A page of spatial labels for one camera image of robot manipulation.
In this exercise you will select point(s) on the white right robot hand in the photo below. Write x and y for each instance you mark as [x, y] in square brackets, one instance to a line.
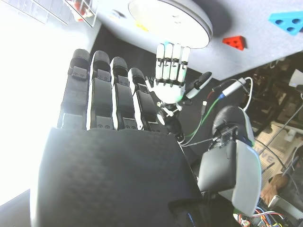
[106, 177]

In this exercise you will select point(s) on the red triangle block three holes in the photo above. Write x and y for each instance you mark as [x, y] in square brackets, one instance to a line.
[233, 42]

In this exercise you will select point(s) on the cardboard box with lettering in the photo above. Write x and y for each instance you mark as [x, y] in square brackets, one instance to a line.
[267, 156]

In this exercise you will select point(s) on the clear plastic compartment box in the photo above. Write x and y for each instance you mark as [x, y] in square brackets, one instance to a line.
[59, 11]

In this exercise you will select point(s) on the blue triangle block three holes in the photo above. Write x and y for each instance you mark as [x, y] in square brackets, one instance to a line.
[286, 17]

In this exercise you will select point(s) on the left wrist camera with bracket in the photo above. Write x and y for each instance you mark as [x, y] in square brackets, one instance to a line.
[170, 110]

